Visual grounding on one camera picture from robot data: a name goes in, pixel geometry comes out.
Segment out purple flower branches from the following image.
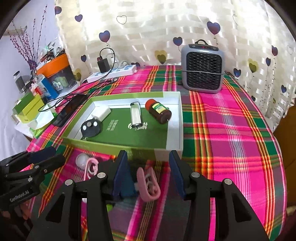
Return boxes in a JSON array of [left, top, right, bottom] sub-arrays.
[[10, 11, 48, 70]]

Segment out white plug charger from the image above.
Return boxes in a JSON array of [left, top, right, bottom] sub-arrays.
[[91, 107, 112, 123]]

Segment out wooden cabinet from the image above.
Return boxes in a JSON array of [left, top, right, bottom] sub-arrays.
[[273, 102, 296, 186]]

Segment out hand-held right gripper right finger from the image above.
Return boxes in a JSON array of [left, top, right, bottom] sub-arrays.
[[169, 150, 270, 241]]

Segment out black round disc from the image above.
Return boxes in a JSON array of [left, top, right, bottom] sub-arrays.
[[80, 118, 103, 141]]

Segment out heart print curtain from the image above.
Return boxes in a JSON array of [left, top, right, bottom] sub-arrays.
[[54, 0, 296, 130]]

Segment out dark green cardboard box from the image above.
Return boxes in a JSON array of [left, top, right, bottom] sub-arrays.
[[13, 92, 35, 115]]

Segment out blue white carton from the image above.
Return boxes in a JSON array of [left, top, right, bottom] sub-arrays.
[[36, 74, 59, 101]]

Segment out black smartphone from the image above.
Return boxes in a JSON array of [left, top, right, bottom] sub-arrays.
[[52, 94, 88, 127]]

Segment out clear and white small case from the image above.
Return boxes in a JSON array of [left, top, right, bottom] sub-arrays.
[[130, 102, 142, 127]]

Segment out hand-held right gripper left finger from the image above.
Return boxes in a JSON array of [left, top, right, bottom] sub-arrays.
[[26, 150, 128, 241]]

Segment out grey portable heater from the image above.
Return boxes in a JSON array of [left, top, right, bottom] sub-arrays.
[[180, 39, 226, 94]]

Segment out white power strip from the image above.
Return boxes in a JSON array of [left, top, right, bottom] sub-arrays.
[[87, 64, 137, 83]]

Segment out green tissue packet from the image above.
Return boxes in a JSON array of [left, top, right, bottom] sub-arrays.
[[29, 103, 58, 138]]

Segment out black charging cable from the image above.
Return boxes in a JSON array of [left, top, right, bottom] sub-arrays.
[[38, 47, 118, 112]]

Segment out small clear plastic jar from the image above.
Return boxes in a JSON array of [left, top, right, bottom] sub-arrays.
[[76, 153, 92, 168]]

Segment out black power adapter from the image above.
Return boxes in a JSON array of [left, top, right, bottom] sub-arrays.
[[97, 58, 110, 73]]

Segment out orange rimmed storage box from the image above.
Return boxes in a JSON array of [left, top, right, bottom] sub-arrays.
[[36, 53, 78, 90]]

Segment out yellow green cardboard box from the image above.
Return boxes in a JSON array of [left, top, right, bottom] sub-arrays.
[[17, 95, 44, 123]]

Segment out white side table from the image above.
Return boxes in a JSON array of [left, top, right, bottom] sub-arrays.
[[14, 119, 35, 139]]

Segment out pink plastic clip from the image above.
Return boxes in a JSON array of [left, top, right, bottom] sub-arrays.
[[136, 167, 161, 202], [84, 158, 101, 180]]

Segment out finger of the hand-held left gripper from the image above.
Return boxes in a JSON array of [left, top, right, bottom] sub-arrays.
[[5, 155, 66, 183], [0, 146, 57, 172]]

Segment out pink green plaid tablecloth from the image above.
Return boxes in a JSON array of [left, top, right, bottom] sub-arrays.
[[26, 65, 287, 241]]

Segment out brown bottle red cap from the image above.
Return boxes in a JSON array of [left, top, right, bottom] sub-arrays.
[[145, 99, 172, 124]]

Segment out green white cardboard box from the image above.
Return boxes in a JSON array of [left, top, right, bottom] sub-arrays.
[[62, 91, 184, 163]]

